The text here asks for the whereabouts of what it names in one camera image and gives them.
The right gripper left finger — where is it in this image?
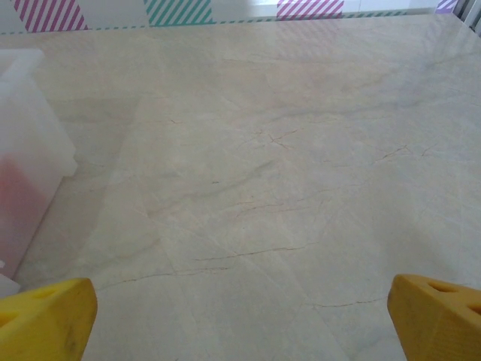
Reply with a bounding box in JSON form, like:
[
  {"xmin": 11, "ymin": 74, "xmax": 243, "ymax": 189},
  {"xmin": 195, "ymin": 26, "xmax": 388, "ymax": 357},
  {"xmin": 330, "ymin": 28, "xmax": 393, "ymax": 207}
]
[{"xmin": 0, "ymin": 277, "xmax": 98, "ymax": 361}]

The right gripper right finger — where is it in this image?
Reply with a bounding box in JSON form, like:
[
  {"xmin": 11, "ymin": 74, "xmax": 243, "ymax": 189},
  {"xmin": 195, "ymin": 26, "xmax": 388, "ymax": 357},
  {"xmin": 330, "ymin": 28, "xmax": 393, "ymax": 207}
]
[{"xmin": 386, "ymin": 273, "xmax": 481, "ymax": 361}]

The clear plastic container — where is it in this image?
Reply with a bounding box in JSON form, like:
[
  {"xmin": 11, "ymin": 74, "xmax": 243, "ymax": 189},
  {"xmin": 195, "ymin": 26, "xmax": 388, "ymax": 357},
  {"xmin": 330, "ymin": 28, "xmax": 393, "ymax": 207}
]
[{"xmin": 0, "ymin": 47, "xmax": 78, "ymax": 298}]

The aluminium right side rail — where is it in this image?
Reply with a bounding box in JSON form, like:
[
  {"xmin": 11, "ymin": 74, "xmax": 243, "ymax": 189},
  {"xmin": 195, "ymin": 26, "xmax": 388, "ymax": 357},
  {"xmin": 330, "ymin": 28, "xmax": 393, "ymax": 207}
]
[{"xmin": 455, "ymin": 0, "xmax": 481, "ymax": 35}]

